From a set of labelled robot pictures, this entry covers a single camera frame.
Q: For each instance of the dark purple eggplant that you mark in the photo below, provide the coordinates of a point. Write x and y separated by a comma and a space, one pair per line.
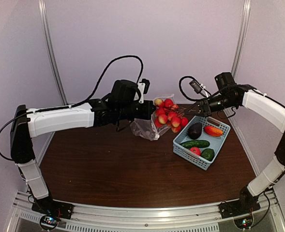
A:
195, 131

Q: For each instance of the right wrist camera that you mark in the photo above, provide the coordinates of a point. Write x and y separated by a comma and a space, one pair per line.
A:
199, 88

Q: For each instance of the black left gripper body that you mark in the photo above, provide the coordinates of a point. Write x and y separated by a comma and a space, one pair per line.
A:
127, 111

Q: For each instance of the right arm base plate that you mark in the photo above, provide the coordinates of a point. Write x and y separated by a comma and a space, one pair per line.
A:
235, 208

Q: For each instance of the green cucumber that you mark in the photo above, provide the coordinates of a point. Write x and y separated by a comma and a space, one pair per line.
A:
195, 143

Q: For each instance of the clear zip top bag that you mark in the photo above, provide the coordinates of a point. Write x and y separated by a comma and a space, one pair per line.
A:
147, 128

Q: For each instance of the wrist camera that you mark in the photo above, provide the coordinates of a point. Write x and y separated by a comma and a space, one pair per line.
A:
142, 89
199, 88

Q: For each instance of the front aluminium rail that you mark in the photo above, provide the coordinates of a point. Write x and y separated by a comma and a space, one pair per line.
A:
195, 218

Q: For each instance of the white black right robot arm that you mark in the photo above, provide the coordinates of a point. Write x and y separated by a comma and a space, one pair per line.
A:
268, 127

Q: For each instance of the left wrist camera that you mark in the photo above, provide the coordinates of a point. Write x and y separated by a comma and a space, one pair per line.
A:
142, 89

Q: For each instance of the right aluminium frame post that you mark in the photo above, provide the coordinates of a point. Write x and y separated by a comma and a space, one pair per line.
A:
244, 24

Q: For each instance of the light blue plastic basket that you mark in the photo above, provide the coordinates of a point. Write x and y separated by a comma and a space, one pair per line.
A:
216, 143

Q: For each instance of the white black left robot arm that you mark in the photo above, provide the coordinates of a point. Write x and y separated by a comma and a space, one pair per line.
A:
30, 123

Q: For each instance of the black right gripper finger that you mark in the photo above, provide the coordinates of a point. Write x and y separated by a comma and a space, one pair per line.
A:
194, 113
195, 107

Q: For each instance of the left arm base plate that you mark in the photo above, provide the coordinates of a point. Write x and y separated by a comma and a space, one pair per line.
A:
53, 208

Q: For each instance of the red peach bunch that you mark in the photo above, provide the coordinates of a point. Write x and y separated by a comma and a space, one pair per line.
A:
169, 115

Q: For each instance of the orange red pepper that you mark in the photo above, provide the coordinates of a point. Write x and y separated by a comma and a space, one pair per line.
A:
213, 131

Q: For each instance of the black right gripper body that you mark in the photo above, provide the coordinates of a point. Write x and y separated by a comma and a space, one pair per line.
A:
214, 108

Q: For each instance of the left aluminium frame post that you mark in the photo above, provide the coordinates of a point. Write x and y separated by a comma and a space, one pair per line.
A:
50, 51

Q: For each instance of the red tomato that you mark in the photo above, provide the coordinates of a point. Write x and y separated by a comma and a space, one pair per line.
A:
195, 150

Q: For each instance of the green bell pepper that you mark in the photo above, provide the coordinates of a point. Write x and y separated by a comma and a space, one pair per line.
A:
208, 154

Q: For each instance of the aluminium frame post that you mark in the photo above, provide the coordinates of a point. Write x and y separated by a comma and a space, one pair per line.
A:
244, 24
50, 51

